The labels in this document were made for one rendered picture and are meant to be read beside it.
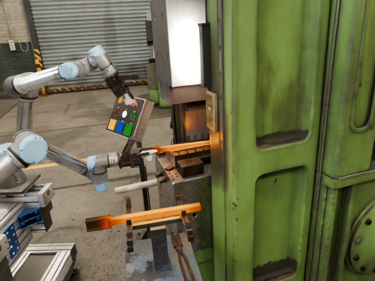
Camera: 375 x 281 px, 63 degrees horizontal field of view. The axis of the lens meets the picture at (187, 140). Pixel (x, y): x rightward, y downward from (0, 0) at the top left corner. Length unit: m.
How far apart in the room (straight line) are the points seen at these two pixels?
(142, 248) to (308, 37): 1.17
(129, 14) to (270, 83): 8.31
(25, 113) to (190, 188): 1.04
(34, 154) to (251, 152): 0.92
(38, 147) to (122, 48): 8.15
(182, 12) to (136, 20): 8.03
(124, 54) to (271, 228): 8.30
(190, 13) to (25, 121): 1.13
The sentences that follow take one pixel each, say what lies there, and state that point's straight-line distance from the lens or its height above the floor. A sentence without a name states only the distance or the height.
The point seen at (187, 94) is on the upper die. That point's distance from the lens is 1.55.
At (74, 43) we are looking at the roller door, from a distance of 9.50.
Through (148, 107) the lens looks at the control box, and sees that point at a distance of 2.04.
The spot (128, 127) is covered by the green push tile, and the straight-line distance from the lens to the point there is 2.07.
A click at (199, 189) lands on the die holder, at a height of 0.84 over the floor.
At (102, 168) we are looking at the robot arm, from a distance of 1.62.
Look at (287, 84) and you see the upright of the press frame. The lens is 1.40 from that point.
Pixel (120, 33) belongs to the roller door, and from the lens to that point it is 9.45.
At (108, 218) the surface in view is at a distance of 1.22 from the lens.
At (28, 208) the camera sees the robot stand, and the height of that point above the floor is 0.68.
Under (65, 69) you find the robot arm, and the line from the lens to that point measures 1.57.
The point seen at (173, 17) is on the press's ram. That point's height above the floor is 1.67.
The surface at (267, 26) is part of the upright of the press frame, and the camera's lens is 1.31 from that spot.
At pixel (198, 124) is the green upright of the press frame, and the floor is 1.06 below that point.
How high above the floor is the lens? 1.64
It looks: 21 degrees down
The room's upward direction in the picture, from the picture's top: 3 degrees counter-clockwise
